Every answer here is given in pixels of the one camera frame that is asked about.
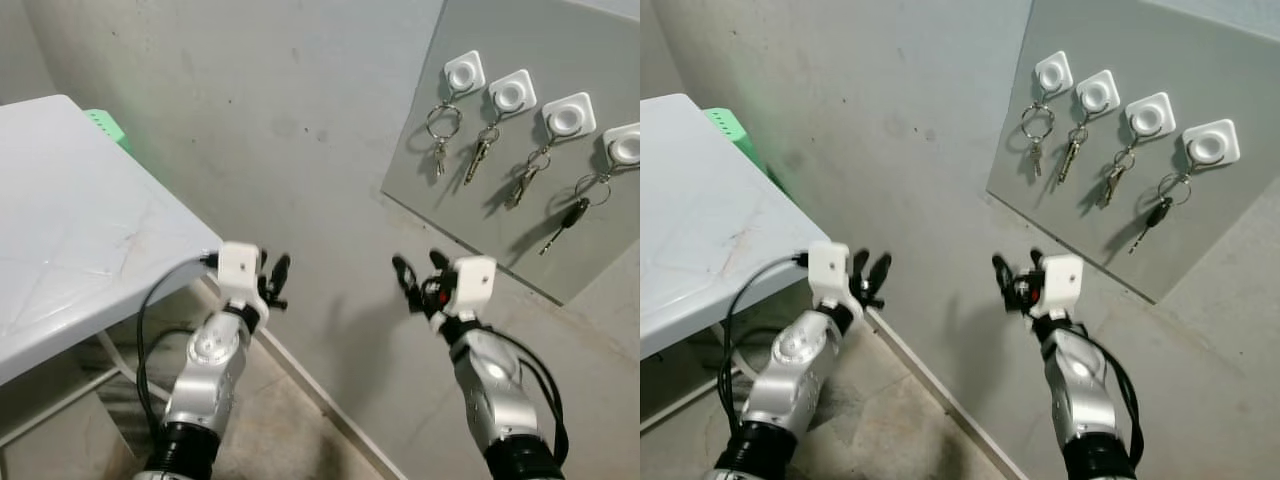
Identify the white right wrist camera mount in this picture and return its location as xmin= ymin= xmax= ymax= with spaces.
xmin=432 ymin=256 xmax=498 ymax=331
xmin=1030 ymin=253 xmax=1085 ymax=319

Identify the green plastic stool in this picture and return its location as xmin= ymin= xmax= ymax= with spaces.
xmin=705 ymin=107 xmax=771 ymax=176
xmin=85 ymin=108 xmax=131 ymax=153

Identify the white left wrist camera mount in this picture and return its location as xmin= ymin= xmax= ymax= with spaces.
xmin=808 ymin=241 xmax=863 ymax=321
xmin=217 ymin=242 xmax=269 ymax=323

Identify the black-headed key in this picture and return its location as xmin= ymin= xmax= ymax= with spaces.
xmin=540 ymin=165 xmax=613 ymax=257
xmin=1130 ymin=165 xmax=1193 ymax=254

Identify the white plastic square table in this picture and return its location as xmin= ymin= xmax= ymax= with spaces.
xmin=640 ymin=93 xmax=833 ymax=433
xmin=0 ymin=95 xmax=223 ymax=451

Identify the grey key hook board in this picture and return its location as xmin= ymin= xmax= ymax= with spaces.
xmin=382 ymin=0 xmax=641 ymax=306
xmin=987 ymin=0 xmax=1280 ymax=304

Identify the long silver key on ring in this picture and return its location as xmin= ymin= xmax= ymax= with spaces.
xmin=463 ymin=115 xmax=501 ymax=186
xmin=1056 ymin=115 xmax=1091 ymax=186

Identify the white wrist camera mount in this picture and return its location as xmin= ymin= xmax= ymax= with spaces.
xmin=808 ymin=241 xmax=863 ymax=321
xmin=217 ymin=242 xmax=269 ymax=323
xmin=432 ymin=256 xmax=498 ymax=331
xmin=1030 ymin=253 xmax=1085 ymax=319

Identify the white square wall hook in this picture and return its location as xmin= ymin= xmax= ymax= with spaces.
xmin=602 ymin=122 xmax=641 ymax=168
xmin=1076 ymin=69 xmax=1121 ymax=116
xmin=1125 ymin=92 xmax=1177 ymax=141
xmin=1033 ymin=50 xmax=1074 ymax=96
xmin=488 ymin=69 xmax=538 ymax=118
xmin=444 ymin=50 xmax=488 ymax=96
xmin=541 ymin=92 xmax=597 ymax=141
xmin=1183 ymin=118 xmax=1241 ymax=168

